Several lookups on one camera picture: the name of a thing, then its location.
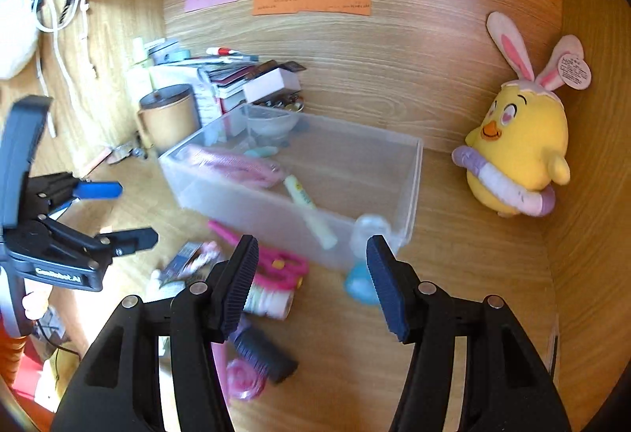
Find glass bowl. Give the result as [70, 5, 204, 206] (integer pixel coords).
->
[245, 106, 299, 140]

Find metal binder clips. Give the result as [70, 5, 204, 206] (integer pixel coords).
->
[106, 141, 149, 164]

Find pale green tube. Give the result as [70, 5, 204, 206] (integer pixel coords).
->
[283, 175, 339, 250]

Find white cardboard box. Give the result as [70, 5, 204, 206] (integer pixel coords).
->
[243, 67, 302, 104]

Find orange cloth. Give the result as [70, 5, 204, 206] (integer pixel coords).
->
[0, 328, 30, 393]

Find pink scissors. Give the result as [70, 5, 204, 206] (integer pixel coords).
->
[207, 220, 310, 290]

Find grey tape roll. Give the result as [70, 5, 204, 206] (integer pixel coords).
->
[148, 39, 193, 65]

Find yellow chick plush toy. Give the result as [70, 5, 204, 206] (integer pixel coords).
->
[451, 11, 592, 220]

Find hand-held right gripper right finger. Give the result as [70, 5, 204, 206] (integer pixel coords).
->
[366, 235, 573, 432]

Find blue heart-shaped case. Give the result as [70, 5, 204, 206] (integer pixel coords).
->
[344, 261, 380, 307]

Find pink round case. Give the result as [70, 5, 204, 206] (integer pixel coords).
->
[224, 358, 269, 400]

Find white plastic bottle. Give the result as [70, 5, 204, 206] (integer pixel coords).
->
[125, 38, 153, 90]

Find pink mesh pouch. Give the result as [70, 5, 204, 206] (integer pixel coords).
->
[185, 145, 287, 189]

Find person's left hand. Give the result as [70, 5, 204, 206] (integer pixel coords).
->
[22, 290, 50, 320]

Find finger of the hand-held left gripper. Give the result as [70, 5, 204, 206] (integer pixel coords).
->
[47, 225, 159, 268]
[24, 172, 124, 223]

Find clear plastic storage box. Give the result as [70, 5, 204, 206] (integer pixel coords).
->
[158, 103, 425, 272]

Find black cylindrical bottle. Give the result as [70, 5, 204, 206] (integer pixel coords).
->
[231, 326, 300, 384]

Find brown lidded mug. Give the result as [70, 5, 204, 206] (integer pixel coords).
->
[135, 84, 202, 154]

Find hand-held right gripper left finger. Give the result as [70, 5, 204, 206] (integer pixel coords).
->
[49, 234, 260, 432]

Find white printed paper packet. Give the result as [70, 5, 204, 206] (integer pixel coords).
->
[190, 70, 222, 127]

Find white tote bag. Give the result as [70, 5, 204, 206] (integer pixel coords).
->
[0, 0, 84, 80]

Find white tape roll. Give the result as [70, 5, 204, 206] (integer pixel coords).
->
[244, 287, 295, 319]

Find cluster of small beads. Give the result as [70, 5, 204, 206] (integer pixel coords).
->
[266, 94, 305, 114]

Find clear plastic dome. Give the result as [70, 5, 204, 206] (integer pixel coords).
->
[349, 214, 392, 260]

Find small printed packet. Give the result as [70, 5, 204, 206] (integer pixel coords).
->
[160, 241, 222, 282]

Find stack of books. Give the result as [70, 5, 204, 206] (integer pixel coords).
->
[187, 55, 264, 115]

